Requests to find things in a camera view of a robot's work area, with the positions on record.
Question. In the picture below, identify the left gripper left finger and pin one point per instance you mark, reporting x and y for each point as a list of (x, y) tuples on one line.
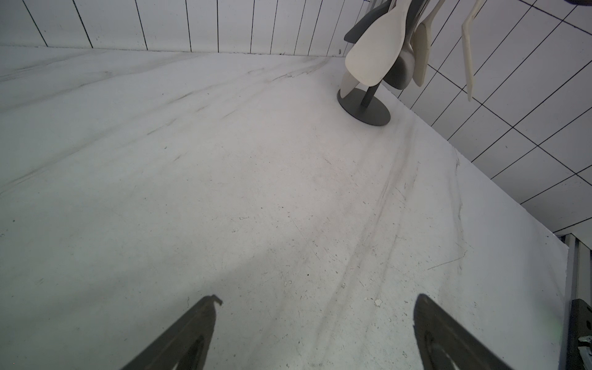
[(185, 344)]

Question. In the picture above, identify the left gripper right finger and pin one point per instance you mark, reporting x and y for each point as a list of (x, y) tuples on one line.
[(444, 344)]

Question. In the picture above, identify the cream spatula green handle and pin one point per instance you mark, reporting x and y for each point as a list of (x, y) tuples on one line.
[(374, 54)]

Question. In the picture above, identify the cream slotted turner green handle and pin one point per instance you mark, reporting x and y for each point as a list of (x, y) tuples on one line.
[(466, 47)]

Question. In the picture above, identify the dark grey utensil rack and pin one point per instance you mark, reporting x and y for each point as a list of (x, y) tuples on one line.
[(362, 102)]

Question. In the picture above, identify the cream utensil dark wooden handle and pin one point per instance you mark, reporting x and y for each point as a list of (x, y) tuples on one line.
[(349, 82)]

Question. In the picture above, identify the cream spoon wooden handle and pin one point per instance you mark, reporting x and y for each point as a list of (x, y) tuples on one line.
[(421, 43)]

